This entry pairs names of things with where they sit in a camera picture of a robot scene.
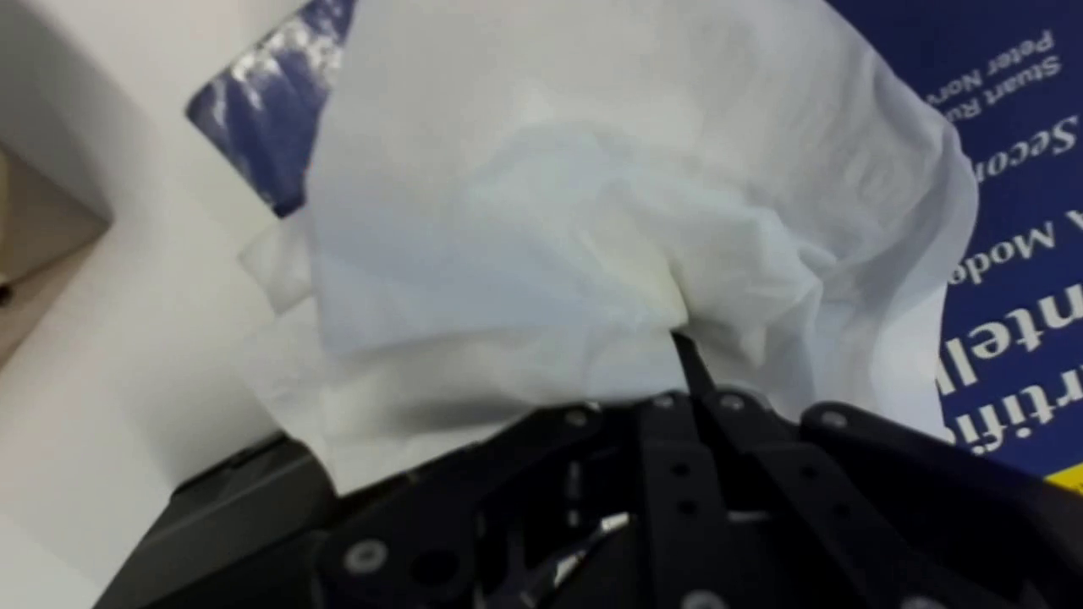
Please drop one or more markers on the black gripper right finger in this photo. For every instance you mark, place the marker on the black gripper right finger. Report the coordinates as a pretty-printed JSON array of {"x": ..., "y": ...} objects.
[{"x": 897, "y": 519}]

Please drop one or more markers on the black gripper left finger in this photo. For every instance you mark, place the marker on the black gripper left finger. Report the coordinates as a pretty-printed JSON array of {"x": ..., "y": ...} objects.
[{"x": 567, "y": 509}]

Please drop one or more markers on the white paper towel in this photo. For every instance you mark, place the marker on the white paper towel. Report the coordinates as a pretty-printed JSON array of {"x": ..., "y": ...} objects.
[{"x": 528, "y": 204}]

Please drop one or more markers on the blue Artificial Intelligence book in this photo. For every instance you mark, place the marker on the blue Artificial Intelligence book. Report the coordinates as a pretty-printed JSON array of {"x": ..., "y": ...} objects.
[{"x": 1006, "y": 73}]

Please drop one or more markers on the black cube device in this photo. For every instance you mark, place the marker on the black cube device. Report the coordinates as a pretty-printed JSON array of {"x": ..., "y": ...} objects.
[{"x": 237, "y": 537}]

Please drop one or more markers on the cardboard box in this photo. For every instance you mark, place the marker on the cardboard box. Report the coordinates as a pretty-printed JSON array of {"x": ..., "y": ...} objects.
[{"x": 41, "y": 234}]

